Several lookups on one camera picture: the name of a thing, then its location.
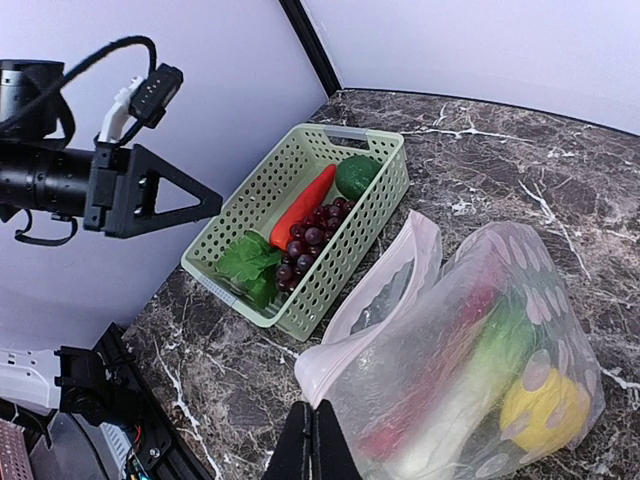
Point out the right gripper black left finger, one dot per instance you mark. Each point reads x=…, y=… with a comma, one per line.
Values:
x=291, y=457

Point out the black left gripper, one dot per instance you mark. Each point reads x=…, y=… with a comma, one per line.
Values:
x=132, y=192

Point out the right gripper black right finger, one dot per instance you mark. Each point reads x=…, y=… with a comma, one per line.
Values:
x=331, y=458

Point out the clear zip top bag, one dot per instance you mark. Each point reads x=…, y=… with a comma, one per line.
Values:
x=377, y=340

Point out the dark red grapes bunch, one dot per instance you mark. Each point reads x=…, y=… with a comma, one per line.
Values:
x=308, y=240

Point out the red chili pepper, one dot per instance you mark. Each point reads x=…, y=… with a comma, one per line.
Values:
x=462, y=324
x=310, y=198

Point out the yellow lemon toy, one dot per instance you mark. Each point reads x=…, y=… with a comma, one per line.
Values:
x=545, y=419

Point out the green leafy vegetable toy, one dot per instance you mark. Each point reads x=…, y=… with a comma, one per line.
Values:
x=501, y=351

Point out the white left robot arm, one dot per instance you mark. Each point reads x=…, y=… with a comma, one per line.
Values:
x=40, y=171

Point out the small green leaf sprig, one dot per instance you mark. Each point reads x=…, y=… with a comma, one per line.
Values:
x=249, y=263

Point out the green perforated plastic basket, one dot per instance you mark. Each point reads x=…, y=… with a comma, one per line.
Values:
x=304, y=152

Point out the green bell pepper toy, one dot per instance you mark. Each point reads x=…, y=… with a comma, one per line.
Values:
x=354, y=175

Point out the pink perforated plastic basket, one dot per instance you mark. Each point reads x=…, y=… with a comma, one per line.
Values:
x=15, y=462

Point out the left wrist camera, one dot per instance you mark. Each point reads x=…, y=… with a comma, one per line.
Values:
x=142, y=104

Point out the black front table rail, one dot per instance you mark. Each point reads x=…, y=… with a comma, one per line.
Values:
x=104, y=386

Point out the black left frame post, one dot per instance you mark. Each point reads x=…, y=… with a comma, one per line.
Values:
x=309, y=39

